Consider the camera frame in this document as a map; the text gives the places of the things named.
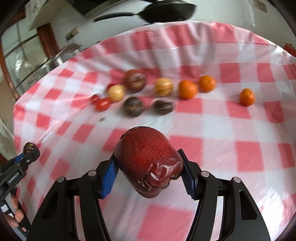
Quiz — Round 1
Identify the yellow striped melon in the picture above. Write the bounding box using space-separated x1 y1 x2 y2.
154 77 173 96
107 84 126 102

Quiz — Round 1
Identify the yellow striped melon left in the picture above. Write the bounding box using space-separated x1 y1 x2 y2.
107 84 126 102

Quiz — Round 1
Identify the red cherry tomato front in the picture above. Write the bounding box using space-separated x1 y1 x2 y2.
95 97 111 111

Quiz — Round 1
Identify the steel pot with lid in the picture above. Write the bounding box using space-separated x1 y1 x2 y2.
44 43 81 72

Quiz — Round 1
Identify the dark red apple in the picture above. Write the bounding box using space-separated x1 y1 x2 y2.
114 126 183 198

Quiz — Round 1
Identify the brown red passion fruit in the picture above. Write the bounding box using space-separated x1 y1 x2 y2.
122 69 146 92

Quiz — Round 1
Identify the black frying pan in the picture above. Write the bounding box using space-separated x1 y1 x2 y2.
93 1 197 24

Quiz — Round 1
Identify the red cherry tomato left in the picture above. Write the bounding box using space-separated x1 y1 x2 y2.
91 94 100 104

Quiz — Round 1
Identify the red cherry tomato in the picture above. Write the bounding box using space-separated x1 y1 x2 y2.
106 83 116 91
95 97 111 111
91 94 100 104

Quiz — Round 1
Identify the person's hand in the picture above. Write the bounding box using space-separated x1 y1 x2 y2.
4 188 28 233

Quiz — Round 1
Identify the red cherry tomato back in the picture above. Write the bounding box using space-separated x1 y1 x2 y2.
106 83 116 91

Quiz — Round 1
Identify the small dark mangosteen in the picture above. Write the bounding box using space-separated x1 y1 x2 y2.
23 142 37 154

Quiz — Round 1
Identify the wall power outlet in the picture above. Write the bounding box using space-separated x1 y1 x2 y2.
65 27 79 41

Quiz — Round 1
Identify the yellow striped melon right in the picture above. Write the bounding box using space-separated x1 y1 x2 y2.
154 77 173 96

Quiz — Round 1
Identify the orange mandarin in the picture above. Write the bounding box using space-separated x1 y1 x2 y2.
239 88 255 106
178 80 198 100
198 75 216 93

